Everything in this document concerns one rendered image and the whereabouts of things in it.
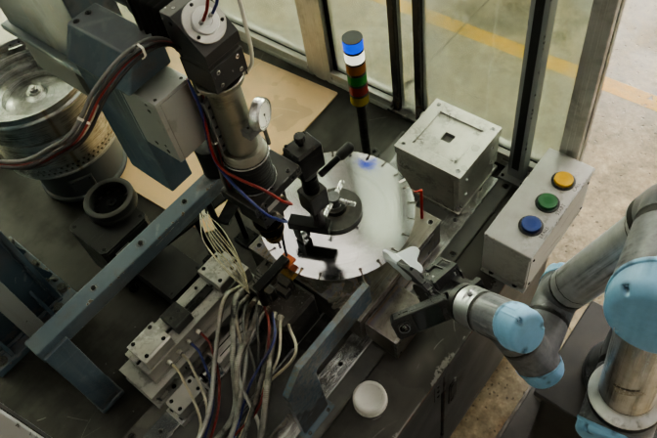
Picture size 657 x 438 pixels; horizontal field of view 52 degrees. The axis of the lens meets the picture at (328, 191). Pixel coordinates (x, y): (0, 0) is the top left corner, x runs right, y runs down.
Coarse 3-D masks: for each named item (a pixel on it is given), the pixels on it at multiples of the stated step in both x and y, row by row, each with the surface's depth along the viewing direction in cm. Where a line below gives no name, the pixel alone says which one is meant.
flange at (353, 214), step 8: (328, 192) 143; (344, 192) 143; (352, 192) 143; (352, 200) 141; (360, 200) 141; (344, 208) 139; (352, 208) 140; (360, 208) 140; (312, 216) 140; (328, 216) 139; (336, 216) 139; (344, 216) 139; (352, 216) 139; (360, 216) 139; (336, 224) 138; (344, 224) 138; (352, 224) 138; (336, 232) 138
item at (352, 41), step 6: (354, 30) 143; (342, 36) 143; (348, 36) 142; (354, 36) 142; (360, 36) 142; (342, 42) 142; (348, 42) 141; (354, 42) 141; (360, 42) 141; (348, 48) 142; (354, 48) 142; (360, 48) 143; (348, 54) 143; (354, 54) 143
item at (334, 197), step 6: (342, 180) 140; (330, 192) 138; (336, 192) 138; (330, 198) 137; (336, 198) 137; (342, 198) 137; (330, 204) 136; (336, 204) 137; (348, 204) 136; (354, 204) 136
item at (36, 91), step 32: (0, 64) 164; (32, 64) 166; (0, 96) 161; (32, 96) 160; (64, 96) 150; (0, 128) 149; (32, 128) 150; (64, 128) 154; (96, 128) 162; (32, 160) 159; (64, 160) 161; (96, 160) 171; (64, 192) 174
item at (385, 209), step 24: (336, 168) 148; (360, 168) 147; (384, 168) 147; (288, 192) 146; (360, 192) 144; (384, 192) 143; (408, 192) 142; (288, 216) 142; (384, 216) 139; (408, 216) 138; (264, 240) 139; (288, 240) 138; (312, 240) 138; (336, 240) 137; (360, 240) 136; (384, 240) 136; (312, 264) 134; (336, 264) 134; (360, 264) 133
